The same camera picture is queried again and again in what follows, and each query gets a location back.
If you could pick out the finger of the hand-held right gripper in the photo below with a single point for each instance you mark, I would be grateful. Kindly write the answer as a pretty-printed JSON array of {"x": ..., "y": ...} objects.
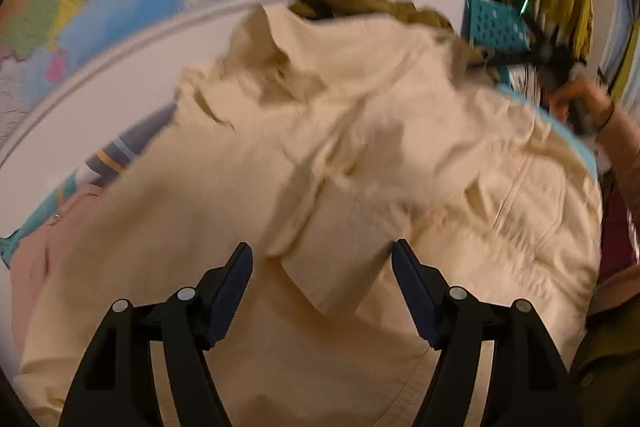
[{"x": 505, "y": 58}]

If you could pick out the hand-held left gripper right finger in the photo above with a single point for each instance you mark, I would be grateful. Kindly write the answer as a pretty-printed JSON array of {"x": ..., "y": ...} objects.
[{"x": 416, "y": 299}]

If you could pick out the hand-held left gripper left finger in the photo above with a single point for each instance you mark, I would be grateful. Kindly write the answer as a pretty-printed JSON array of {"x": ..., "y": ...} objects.
[{"x": 229, "y": 299}]

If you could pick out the cream jacket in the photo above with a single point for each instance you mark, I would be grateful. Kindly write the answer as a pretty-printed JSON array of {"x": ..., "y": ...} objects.
[{"x": 350, "y": 167}]

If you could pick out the person's right hand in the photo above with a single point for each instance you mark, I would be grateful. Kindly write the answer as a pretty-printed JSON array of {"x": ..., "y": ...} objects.
[{"x": 585, "y": 94}]

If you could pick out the teal perforated basket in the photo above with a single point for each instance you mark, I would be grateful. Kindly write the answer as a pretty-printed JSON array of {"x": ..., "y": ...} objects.
[{"x": 492, "y": 23}]

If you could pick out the olive green garment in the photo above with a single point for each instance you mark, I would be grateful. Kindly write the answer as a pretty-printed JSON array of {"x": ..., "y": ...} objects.
[{"x": 385, "y": 7}]

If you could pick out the grey striped cloth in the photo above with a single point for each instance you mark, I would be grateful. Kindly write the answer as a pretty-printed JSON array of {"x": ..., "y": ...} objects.
[{"x": 125, "y": 142}]

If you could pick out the pink cloth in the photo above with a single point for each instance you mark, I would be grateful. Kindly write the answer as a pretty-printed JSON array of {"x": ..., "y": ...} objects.
[{"x": 35, "y": 252}]

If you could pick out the person's olive clothing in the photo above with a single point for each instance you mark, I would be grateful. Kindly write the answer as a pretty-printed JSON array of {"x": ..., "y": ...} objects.
[{"x": 610, "y": 357}]

